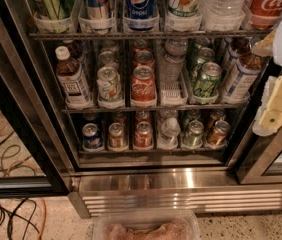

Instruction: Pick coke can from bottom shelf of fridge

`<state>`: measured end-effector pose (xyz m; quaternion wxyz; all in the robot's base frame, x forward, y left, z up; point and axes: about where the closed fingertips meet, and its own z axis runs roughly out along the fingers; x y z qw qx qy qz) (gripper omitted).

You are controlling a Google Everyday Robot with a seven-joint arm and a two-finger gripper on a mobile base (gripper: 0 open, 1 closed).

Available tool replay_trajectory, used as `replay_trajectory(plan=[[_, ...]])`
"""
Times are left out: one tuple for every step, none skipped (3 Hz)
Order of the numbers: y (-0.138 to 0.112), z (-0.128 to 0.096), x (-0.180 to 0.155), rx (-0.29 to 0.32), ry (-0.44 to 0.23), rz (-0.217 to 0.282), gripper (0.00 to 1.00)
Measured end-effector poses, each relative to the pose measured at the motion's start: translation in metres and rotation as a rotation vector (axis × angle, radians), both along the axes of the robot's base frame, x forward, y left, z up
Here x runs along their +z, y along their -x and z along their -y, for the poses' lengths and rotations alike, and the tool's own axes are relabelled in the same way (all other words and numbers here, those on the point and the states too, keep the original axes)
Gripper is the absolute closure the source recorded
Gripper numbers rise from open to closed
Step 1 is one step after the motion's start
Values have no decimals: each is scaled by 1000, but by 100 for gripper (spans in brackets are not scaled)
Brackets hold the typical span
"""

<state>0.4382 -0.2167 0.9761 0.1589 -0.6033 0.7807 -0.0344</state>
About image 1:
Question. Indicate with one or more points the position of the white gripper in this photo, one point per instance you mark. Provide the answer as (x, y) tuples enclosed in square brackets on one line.
[(269, 117)]

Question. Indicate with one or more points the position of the red coke can bottom front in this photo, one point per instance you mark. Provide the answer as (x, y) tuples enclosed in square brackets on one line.
[(143, 135)]

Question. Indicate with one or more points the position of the red coke can top shelf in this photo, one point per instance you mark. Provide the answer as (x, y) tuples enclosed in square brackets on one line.
[(265, 13)]

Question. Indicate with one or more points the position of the clear water bottle top shelf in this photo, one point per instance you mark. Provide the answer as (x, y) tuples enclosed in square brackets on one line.
[(220, 9)]

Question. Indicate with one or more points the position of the clear water bottle shelf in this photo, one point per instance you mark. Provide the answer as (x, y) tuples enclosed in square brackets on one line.
[(168, 134), (220, 9), (173, 58)]

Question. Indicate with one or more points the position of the green can middle front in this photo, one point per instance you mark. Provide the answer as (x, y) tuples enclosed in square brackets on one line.
[(207, 80)]

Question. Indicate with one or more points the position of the clear water bottle middle shelf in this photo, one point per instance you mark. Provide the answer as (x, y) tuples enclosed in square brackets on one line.
[(173, 58)]

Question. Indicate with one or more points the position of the gold can bottom right front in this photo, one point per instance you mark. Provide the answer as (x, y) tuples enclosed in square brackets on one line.
[(218, 133)]

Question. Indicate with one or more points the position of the right glass fridge door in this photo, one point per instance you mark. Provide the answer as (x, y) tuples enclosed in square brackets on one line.
[(257, 159)]

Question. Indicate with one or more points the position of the glass fridge door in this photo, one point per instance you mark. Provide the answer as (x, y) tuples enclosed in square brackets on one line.
[(26, 102), (257, 159)]

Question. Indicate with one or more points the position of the green can bottom front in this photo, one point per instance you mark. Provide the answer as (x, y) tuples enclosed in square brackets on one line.
[(193, 134)]

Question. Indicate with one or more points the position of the clear water bottle bottom shelf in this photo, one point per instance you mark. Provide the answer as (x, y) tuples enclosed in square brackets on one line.
[(168, 134)]

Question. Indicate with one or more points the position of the red coke can middle front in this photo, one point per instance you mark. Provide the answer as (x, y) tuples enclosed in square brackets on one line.
[(143, 84)]

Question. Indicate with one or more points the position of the blue pepsi can top shelf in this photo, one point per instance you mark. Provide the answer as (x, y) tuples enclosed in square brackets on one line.
[(138, 11)]

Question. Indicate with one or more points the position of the red coke can bottom rear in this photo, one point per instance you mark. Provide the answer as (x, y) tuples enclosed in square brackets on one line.
[(142, 116)]

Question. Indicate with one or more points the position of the white 7up can middle front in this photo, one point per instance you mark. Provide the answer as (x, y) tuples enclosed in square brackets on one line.
[(109, 84)]

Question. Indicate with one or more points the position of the red bull can top shelf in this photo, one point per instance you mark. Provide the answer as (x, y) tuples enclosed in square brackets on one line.
[(98, 9)]

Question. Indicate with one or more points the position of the blue pepsi can bottom front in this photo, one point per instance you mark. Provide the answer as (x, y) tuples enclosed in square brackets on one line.
[(92, 138)]

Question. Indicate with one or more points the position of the green can top shelf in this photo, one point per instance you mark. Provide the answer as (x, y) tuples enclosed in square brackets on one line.
[(51, 2)]

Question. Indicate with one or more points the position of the left glass fridge door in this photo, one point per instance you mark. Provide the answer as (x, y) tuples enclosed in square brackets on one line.
[(26, 102)]

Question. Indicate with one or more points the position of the tea bottle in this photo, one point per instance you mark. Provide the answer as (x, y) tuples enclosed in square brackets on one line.
[(72, 79), (236, 48), (241, 77)]

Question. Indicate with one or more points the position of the tea bottle middle right rear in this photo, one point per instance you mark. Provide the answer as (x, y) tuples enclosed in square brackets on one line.
[(236, 48)]

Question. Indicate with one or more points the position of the tea bottle middle left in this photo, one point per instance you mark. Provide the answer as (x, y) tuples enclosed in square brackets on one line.
[(72, 79)]

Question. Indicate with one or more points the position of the clear plastic food container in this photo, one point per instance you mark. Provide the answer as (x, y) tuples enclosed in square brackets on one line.
[(147, 224)]

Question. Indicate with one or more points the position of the top wire shelf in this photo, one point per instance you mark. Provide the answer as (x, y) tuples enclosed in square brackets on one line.
[(148, 35)]

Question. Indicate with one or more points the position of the wire shelf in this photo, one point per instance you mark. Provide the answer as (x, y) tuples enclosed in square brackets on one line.
[(155, 108), (148, 35)]

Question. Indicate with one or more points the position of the middle wire shelf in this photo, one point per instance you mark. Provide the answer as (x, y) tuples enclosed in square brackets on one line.
[(155, 108)]

